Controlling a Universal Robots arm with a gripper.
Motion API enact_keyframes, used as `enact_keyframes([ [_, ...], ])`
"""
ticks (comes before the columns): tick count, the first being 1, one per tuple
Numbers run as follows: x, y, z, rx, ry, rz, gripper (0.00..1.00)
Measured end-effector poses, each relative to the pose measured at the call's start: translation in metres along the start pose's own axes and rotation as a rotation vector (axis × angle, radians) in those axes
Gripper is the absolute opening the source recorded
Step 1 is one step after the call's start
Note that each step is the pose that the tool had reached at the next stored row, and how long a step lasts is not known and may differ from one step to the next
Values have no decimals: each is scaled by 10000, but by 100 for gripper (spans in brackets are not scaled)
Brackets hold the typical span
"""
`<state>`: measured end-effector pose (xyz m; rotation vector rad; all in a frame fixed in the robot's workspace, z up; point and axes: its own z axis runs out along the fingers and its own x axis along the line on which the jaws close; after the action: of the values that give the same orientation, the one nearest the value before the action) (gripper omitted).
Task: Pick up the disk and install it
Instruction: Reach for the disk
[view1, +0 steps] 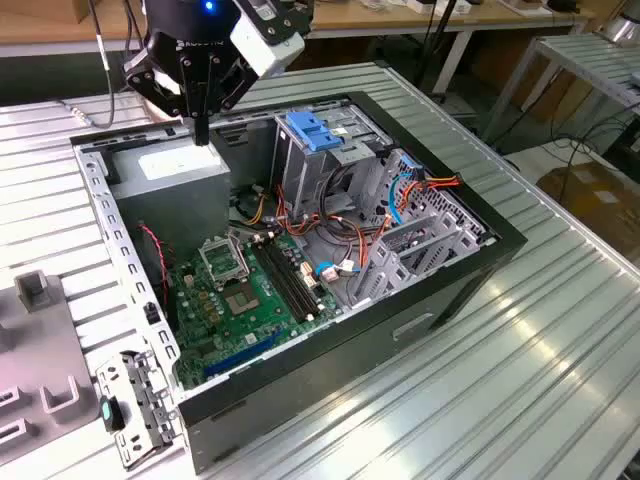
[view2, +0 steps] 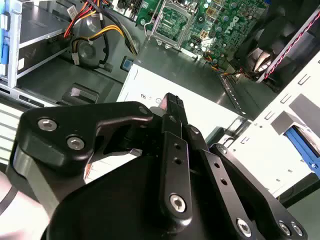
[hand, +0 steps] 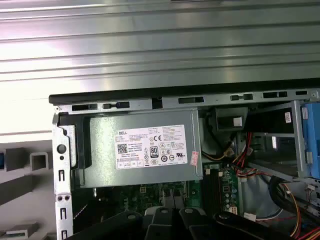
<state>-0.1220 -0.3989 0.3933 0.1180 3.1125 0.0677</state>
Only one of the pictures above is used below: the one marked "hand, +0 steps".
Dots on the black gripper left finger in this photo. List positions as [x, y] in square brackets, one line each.
[130, 220]

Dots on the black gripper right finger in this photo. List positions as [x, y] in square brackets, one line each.
[225, 220]

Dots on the hard disk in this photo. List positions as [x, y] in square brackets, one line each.
[313, 130]

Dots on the black RAM slot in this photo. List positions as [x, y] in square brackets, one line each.
[219, 192]
[203, 192]
[214, 192]
[208, 192]

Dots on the green motherboard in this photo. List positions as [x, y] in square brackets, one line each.
[150, 192]

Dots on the grey Dell power supply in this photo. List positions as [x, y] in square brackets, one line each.
[105, 150]

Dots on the grey metal drive cage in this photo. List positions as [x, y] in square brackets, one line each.
[298, 140]

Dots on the grey parts rack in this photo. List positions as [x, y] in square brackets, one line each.
[15, 155]

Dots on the black PC case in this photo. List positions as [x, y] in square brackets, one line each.
[175, 90]

